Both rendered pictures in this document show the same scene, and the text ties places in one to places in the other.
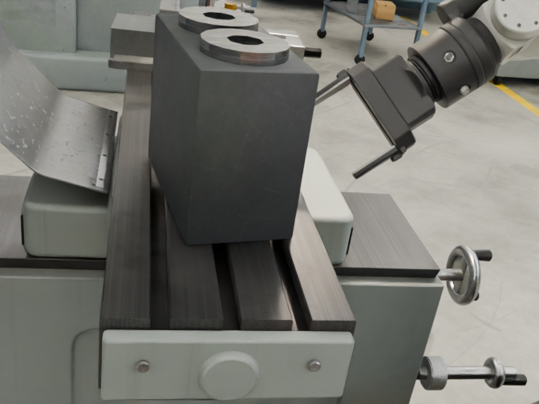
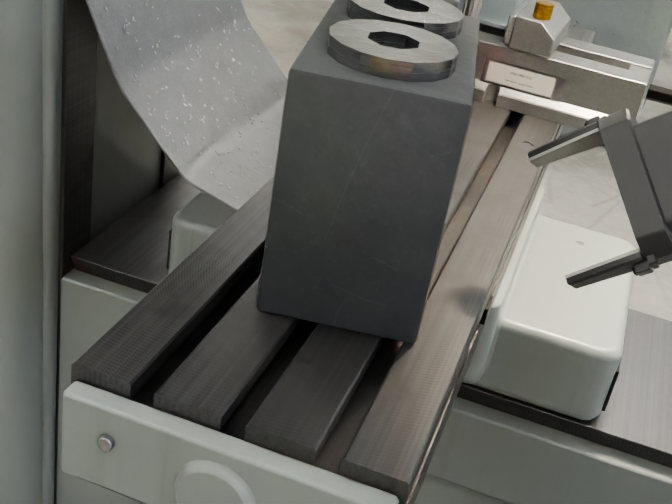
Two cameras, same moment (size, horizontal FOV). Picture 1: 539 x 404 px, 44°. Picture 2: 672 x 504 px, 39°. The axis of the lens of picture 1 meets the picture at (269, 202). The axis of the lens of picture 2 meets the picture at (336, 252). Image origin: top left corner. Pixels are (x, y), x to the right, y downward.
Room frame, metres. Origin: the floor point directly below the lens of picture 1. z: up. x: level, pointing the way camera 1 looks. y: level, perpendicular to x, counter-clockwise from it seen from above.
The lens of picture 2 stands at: (0.09, -0.23, 1.34)
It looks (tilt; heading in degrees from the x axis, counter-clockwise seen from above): 29 degrees down; 27
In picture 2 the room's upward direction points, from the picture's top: 10 degrees clockwise
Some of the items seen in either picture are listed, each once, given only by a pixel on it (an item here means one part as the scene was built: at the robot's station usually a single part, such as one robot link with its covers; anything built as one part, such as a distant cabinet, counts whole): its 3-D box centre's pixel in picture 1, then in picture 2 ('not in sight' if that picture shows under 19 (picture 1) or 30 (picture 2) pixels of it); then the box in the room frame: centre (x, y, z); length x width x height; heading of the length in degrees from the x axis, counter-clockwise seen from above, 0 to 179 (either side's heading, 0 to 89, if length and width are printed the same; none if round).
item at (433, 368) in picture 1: (473, 373); not in sight; (0.98, -0.41, 0.53); 0.22 x 0.06 x 0.06; 103
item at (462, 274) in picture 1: (445, 274); not in sight; (1.11, -0.35, 0.65); 0.16 x 0.12 x 0.12; 103
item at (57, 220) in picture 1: (190, 187); (411, 251); (1.00, 0.13, 0.81); 0.50 x 0.35 x 0.12; 103
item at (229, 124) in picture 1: (222, 116); (376, 147); (0.71, 0.07, 1.05); 0.22 x 0.12 x 0.20; 23
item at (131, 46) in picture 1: (208, 36); (512, 47); (1.24, 0.16, 1.01); 0.35 x 0.15 x 0.11; 100
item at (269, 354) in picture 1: (194, 118); (442, 156); (1.06, 0.15, 0.91); 1.24 x 0.23 x 0.08; 13
